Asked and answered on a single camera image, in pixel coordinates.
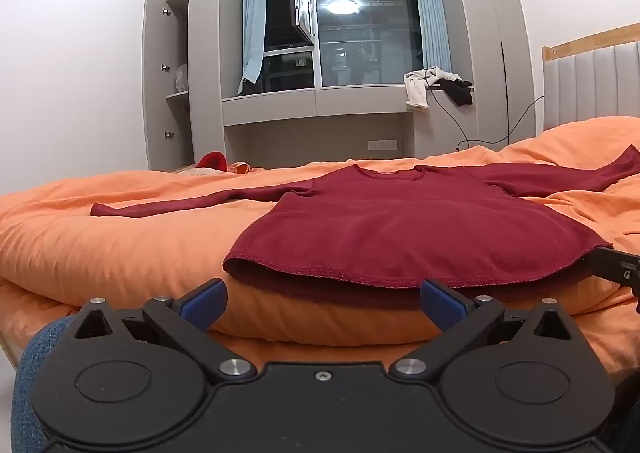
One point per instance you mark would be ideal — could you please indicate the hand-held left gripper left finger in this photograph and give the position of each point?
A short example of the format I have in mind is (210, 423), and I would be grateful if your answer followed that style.
(204, 304)

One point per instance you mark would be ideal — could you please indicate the grey built-in wardrobe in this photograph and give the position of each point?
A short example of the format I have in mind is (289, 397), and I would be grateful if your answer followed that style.
(205, 58)

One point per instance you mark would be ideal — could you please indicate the dark red long-sleeved shirt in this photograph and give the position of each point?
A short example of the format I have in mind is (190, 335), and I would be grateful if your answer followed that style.
(400, 228)

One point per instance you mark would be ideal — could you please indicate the light blue curtain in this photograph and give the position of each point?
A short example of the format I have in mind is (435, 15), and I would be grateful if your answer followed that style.
(430, 8)
(252, 18)

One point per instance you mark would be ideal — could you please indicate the bright red cloth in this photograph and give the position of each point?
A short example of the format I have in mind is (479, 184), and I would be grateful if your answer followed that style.
(212, 160)

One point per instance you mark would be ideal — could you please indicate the white bag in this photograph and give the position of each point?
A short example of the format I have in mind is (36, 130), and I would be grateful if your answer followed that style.
(181, 79)

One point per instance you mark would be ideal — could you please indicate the person's blue jeans leg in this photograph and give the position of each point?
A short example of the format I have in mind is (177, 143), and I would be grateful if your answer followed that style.
(35, 373)

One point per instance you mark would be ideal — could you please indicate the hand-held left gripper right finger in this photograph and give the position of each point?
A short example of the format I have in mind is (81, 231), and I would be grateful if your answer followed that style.
(442, 304)

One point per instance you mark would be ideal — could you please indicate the black garment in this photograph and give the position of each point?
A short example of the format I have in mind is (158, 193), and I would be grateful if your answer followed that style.
(459, 90)

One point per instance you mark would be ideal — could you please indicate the wall socket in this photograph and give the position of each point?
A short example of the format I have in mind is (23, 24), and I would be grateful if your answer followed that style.
(382, 145)

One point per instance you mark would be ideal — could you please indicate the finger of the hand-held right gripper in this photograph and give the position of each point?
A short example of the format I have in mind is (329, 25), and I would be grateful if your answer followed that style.
(611, 265)

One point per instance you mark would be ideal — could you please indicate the orange blanket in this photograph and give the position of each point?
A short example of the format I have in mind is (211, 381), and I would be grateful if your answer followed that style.
(125, 253)

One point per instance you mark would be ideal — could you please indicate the grey padded wooden headboard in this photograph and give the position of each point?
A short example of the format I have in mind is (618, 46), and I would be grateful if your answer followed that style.
(590, 83)

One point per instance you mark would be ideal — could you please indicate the window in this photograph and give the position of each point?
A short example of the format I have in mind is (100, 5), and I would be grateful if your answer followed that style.
(350, 28)

